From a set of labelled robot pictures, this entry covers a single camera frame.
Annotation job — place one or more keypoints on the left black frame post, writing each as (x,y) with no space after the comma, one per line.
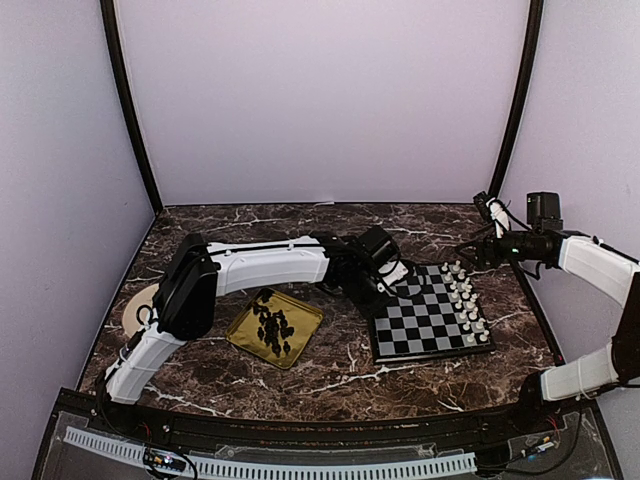
(128,109)

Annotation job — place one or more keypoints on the pile of black chess pieces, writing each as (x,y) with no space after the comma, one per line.
(274,329)

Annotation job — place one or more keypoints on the round painted wooden plate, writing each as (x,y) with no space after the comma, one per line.
(139,310)

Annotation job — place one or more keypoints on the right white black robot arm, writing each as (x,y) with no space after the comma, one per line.
(595,286)

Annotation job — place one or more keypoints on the black frame post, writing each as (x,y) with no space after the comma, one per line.
(128,109)
(521,89)

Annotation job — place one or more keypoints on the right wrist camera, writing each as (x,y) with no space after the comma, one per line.
(492,210)

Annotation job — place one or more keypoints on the gold square tray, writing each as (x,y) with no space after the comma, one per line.
(303,317)

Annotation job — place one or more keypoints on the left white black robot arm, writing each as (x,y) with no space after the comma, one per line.
(163,317)

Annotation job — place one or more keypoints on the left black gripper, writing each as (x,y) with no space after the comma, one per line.
(375,308)

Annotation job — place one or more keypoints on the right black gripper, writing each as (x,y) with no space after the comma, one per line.
(484,243)

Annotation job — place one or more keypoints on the white chess pieces row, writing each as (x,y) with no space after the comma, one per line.
(470,322)

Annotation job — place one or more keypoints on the black silver chess board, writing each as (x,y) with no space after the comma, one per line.
(417,325)

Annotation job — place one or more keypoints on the white slotted cable duct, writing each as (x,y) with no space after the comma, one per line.
(247,463)

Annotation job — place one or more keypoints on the right black frame post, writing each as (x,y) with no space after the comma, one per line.
(521,89)

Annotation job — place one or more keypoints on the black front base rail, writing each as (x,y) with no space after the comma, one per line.
(191,432)

